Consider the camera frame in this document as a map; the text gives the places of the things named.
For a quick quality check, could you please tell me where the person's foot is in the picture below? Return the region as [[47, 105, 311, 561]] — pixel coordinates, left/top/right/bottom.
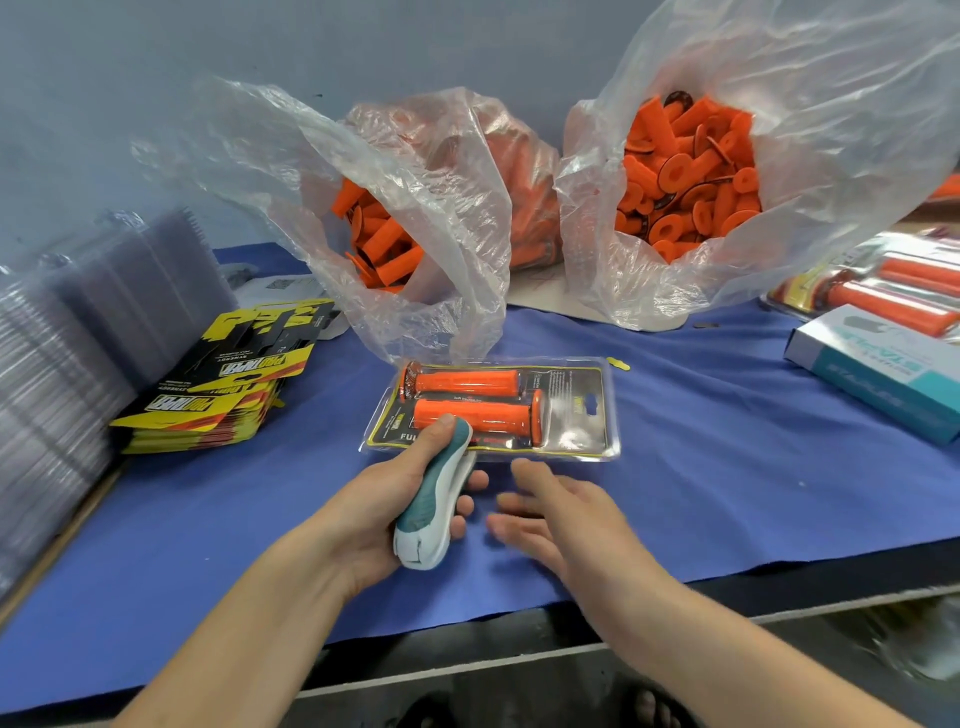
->
[[619, 682, 695, 728], [393, 693, 455, 728]]

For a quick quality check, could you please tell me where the teal white cardboard box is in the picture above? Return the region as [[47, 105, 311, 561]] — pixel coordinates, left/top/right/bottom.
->
[[784, 304, 960, 444]]

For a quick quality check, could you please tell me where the stack of yellow black cards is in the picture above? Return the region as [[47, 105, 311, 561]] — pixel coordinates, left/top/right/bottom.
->
[[112, 300, 339, 455]]

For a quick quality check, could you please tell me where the person's right forearm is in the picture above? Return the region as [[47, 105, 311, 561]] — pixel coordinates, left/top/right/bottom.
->
[[615, 577, 917, 728]]

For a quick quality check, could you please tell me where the person's left hand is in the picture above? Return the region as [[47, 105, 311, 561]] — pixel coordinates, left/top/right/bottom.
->
[[319, 417, 491, 605]]

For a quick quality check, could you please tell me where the person's left forearm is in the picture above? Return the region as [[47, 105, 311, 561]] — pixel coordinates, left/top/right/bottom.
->
[[112, 540, 362, 728]]

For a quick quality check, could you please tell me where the white printed paper sheet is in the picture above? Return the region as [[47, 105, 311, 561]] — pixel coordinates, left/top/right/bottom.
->
[[232, 273, 350, 341]]

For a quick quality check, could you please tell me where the large clear plastic bag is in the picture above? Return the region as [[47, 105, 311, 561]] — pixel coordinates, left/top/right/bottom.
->
[[555, 0, 960, 332]]

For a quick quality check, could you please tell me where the stack of clear blister shells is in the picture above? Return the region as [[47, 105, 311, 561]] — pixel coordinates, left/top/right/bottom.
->
[[0, 207, 234, 602]]

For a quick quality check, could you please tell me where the person's right foot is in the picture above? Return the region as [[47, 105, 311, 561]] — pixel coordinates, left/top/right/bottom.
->
[[619, 682, 695, 728]]

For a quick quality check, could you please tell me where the teal hand stapler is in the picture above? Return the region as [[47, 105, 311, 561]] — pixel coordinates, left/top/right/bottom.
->
[[393, 417, 474, 572]]

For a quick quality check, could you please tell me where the person's right hand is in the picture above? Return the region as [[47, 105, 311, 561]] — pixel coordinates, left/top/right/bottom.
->
[[486, 457, 680, 627]]

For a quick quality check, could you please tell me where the yellow black backing card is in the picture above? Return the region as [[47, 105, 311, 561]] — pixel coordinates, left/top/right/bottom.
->
[[370, 363, 614, 455]]

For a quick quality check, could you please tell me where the person's left foot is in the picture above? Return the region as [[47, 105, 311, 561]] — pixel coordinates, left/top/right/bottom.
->
[[393, 693, 455, 728]]

